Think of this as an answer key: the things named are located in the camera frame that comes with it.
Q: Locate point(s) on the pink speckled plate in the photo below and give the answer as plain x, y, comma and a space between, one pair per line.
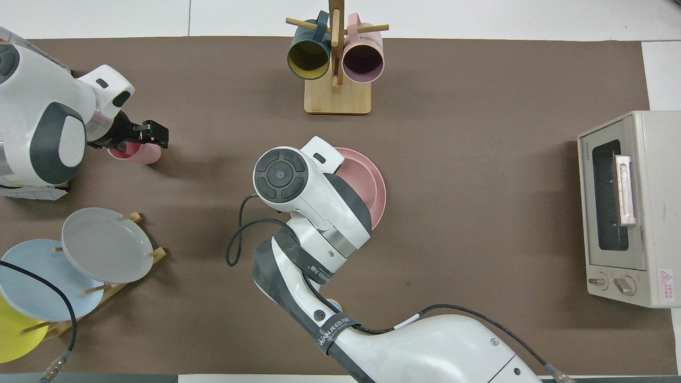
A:
381, 197

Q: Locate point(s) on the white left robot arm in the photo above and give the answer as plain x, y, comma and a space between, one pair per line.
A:
32, 96

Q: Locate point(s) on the pink bowl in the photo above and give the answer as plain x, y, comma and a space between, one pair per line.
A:
359, 170

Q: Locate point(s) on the pink tumbler cup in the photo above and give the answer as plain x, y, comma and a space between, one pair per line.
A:
141, 154

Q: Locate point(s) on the brown table mat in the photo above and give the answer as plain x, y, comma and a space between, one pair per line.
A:
452, 213

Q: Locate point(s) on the grey plate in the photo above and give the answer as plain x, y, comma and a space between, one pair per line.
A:
106, 244

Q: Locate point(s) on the wooden plate rack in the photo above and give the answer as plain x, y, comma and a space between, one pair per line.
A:
159, 254

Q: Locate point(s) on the small blue jar wooden knob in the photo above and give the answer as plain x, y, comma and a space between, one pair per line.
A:
335, 304

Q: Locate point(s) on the beige toaster oven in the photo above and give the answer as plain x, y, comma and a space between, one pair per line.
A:
654, 239

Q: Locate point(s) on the wooden mug tree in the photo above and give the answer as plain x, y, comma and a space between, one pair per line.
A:
338, 99

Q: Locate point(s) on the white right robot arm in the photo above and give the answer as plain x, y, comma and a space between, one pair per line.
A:
319, 202

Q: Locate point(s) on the dark teal mug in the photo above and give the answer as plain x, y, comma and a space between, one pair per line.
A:
308, 57

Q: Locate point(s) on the light blue plate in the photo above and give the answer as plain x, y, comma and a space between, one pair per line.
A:
32, 287

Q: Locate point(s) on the pale pink mug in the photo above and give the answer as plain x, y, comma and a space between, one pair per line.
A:
363, 61

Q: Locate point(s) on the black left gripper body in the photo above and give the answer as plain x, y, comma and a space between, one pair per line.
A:
119, 133

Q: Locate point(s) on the yellow plate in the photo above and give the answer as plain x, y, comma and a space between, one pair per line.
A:
10, 340

